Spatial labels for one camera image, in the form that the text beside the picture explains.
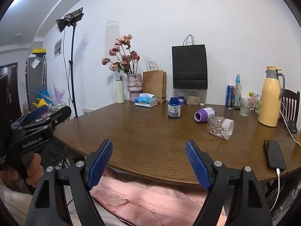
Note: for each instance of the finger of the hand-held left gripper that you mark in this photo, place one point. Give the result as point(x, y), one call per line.
point(38, 112)
point(60, 115)

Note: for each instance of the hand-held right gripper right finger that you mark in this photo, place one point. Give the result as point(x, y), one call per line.
point(196, 167)

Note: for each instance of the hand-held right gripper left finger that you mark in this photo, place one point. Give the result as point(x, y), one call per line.
point(101, 162)

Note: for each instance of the clear printed cup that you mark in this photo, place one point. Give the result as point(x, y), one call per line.
point(219, 128)

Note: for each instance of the person's left hand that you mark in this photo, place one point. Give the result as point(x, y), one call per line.
point(35, 165)

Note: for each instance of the blue and yellow dustpan set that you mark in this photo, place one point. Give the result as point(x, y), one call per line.
point(42, 98)

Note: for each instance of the grey refrigerator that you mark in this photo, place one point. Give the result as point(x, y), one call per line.
point(35, 75)

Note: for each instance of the dark wooden door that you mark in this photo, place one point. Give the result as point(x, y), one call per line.
point(9, 87)

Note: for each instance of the black light stand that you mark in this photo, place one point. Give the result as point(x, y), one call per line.
point(73, 75)

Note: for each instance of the purple plastic bottle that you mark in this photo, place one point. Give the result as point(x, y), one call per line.
point(205, 115)

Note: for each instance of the pink blanket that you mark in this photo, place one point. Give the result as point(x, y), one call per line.
point(145, 200)

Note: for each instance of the yellow box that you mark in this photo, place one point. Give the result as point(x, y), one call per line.
point(39, 51)

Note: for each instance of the blue-lidded supplement jar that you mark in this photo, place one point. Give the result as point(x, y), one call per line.
point(174, 109)

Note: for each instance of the white thermos bottle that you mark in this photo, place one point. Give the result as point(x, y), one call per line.
point(120, 90)

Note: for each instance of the clear jar of grains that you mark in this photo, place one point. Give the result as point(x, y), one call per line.
point(193, 98)

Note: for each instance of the small purple-lidded container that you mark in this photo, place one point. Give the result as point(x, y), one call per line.
point(181, 99)

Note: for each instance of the blue tissue box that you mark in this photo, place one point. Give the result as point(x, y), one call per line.
point(145, 101)

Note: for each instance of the clear drinking glass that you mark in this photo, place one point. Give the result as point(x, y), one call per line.
point(245, 108)

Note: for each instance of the blue drink can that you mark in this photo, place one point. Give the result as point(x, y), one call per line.
point(229, 96)

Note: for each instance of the black smartphone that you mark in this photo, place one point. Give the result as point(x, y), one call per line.
point(274, 154)

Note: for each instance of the pink ceramic vase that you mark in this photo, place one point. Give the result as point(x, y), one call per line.
point(134, 87)

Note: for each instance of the clear glass bottle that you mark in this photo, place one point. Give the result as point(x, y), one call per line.
point(238, 94)

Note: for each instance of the dried pink flowers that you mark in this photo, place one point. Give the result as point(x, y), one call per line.
point(123, 58)

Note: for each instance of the floral snack packets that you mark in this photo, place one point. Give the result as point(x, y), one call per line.
point(255, 101)

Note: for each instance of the brown paper bag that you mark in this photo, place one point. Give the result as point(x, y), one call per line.
point(154, 84)

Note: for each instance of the black studio light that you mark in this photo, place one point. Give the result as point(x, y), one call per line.
point(68, 18)

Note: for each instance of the black paper bag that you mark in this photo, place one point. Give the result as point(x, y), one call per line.
point(190, 68)

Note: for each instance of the yellow thermos jug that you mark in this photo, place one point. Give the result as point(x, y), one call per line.
point(269, 98)

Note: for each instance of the black power adapter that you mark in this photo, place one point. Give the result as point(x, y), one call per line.
point(293, 126)

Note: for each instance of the dark wooden chair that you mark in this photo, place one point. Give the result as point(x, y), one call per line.
point(290, 101)

